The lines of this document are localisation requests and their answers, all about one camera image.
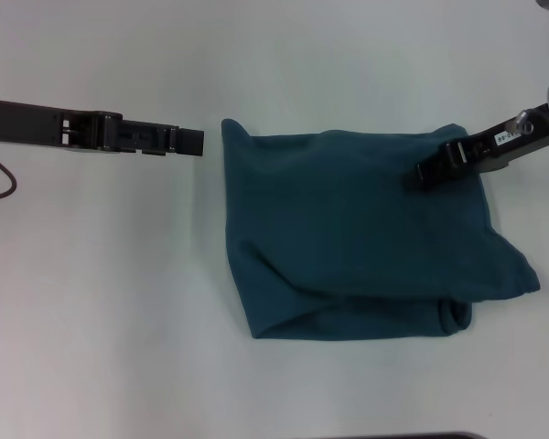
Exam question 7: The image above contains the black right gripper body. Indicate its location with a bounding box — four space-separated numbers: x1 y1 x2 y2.
457 102 549 175

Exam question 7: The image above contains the gripper cable with connector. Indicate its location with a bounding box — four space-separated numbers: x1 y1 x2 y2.
0 141 18 202
516 109 549 176

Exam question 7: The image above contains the teal t-shirt with beige print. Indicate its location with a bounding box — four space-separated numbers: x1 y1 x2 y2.
220 117 541 342

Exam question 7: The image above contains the right gripper cable with connector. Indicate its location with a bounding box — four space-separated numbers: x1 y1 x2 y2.
516 109 549 176

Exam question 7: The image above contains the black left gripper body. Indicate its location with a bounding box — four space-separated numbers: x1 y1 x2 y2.
0 96 124 155

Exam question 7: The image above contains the left gripper cable with connector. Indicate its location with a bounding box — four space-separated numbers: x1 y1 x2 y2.
0 141 18 202

